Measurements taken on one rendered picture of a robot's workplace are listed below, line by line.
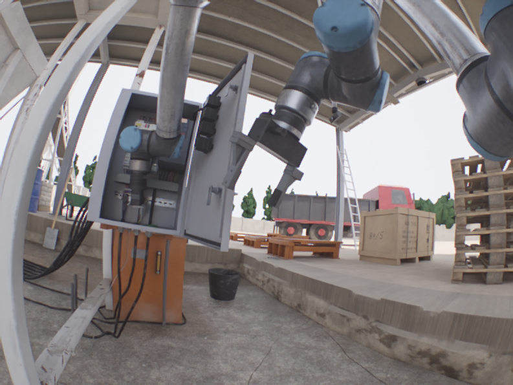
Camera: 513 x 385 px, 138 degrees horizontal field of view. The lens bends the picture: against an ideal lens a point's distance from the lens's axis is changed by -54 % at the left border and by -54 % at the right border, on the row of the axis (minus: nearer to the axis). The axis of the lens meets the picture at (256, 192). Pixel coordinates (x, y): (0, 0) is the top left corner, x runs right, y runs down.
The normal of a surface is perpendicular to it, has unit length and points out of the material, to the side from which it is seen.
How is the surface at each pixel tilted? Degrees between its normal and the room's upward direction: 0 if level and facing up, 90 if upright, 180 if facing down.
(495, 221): 90
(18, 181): 81
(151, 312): 90
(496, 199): 90
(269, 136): 114
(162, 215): 90
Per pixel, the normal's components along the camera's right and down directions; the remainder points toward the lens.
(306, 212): -0.16, -0.19
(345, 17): -0.55, -0.13
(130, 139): 0.18, 0.07
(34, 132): 0.41, -0.29
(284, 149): 0.56, 0.32
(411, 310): -0.91, -0.14
